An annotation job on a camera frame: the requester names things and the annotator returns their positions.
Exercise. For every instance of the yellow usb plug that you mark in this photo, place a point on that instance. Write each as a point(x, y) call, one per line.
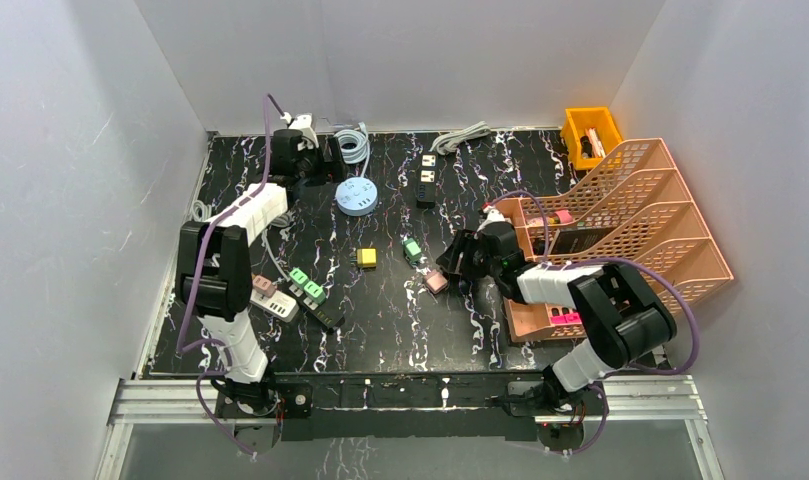
point(366, 258)

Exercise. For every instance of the peach mesh file organizer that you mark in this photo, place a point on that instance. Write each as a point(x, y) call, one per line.
point(636, 205)

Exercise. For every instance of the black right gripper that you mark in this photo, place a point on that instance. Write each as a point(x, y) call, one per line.
point(462, 241)

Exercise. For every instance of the black short power strip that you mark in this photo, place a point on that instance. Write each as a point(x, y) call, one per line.
point(426, 189)

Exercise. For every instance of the magenta item in tray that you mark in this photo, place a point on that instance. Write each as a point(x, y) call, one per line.
point(571, 318)

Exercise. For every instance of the aluminium frame rail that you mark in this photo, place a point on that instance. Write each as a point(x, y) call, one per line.
point(421, 405)

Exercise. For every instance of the mauve pink usb plug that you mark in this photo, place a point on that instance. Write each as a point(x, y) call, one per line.
point(435, 281)

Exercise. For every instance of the green usb plug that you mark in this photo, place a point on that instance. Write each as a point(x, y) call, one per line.
point(412, 251)

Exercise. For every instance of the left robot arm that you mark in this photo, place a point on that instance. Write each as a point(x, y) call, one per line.
point(213, 276)

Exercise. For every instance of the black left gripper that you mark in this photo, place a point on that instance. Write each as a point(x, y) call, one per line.
point(323, 162)

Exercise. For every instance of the peach compartment tray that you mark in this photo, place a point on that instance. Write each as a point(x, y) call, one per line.
point(530, 322)

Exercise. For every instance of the round light blue socket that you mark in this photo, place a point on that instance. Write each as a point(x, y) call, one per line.
point(356, 196)

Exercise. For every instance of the white power strip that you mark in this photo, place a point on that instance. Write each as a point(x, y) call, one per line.
point(281, 305)

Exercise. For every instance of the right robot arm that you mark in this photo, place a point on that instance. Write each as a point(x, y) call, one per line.
point(623, 318)

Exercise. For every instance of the black long power strip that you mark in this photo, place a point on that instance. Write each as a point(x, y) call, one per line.
point(327, 314)

